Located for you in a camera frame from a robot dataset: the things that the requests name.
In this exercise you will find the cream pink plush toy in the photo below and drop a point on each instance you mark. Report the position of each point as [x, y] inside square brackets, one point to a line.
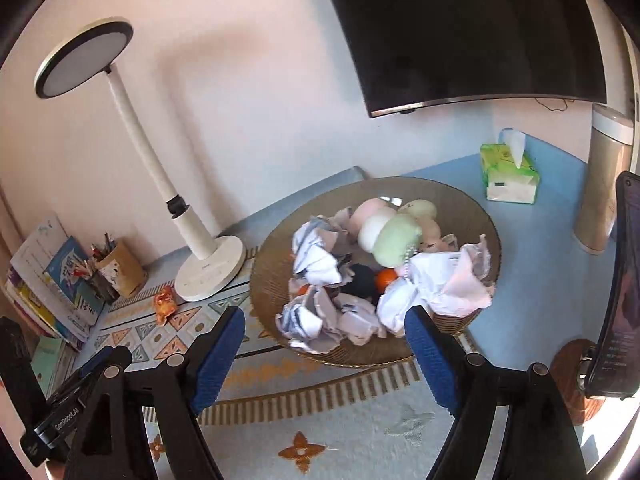
[430, 230]

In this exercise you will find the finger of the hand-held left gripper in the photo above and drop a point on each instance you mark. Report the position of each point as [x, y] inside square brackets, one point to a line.
[85, 372]

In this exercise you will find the row of standing books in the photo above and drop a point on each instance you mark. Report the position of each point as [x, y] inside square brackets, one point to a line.
[50, 270]

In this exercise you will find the black monitor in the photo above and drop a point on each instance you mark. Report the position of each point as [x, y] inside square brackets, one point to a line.
[450, 25]

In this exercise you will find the paper ball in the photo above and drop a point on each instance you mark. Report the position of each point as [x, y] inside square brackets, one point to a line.
[305, 320]
[357, 322]
[317, 255]
[455, 280]
[400, 305]
[342, 217]

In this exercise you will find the black mesh pen cup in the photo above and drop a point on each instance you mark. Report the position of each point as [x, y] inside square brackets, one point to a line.
[102, 287]

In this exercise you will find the bunch of pens and pencils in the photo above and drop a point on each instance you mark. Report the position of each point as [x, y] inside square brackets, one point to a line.
[85, 267]

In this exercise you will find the beige thermos bottle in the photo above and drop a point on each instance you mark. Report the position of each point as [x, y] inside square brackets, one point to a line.
[600, 175]

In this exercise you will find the white desk lamp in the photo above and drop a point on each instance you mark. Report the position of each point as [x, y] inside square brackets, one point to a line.
[200, 240]

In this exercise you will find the black smartphone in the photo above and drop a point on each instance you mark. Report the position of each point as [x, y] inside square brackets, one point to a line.
[620, 285]

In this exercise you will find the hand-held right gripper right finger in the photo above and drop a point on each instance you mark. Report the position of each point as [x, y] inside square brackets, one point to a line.
[432, 360]

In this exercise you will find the round brown phone stand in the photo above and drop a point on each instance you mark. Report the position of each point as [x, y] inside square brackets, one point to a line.
[570, 380]

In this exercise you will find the green tissue pack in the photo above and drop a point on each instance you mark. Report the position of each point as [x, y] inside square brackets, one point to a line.
[510, 175]

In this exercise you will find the black round object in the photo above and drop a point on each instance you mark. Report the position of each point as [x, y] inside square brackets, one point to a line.
[362, 282]

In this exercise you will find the orange tangerine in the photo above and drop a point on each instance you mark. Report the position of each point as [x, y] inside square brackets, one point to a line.
[303, 290]
[386, 280]

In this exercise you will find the bunch of dark pens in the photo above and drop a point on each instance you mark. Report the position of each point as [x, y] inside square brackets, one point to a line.
[105, 247]

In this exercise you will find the pink white green plush dango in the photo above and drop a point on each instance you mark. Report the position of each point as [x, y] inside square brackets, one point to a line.
[397, 240]

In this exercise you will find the stack of green booklets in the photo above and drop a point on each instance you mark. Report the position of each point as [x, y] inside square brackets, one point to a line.
[52, 360]

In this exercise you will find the beige cylindrical pen holder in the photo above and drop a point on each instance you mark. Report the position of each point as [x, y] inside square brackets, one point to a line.
[125, 270]

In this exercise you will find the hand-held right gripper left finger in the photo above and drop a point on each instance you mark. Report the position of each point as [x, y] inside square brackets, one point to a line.
[220, 355]

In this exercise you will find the brown ribbed glass bowl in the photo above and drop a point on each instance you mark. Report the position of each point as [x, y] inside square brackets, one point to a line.
[450, 195]

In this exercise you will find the orange snack wrapper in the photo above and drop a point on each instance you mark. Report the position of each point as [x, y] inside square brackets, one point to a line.
[165, 305]

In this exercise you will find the patterned woven table mat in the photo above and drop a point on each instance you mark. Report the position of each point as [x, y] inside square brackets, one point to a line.
[350, 435]

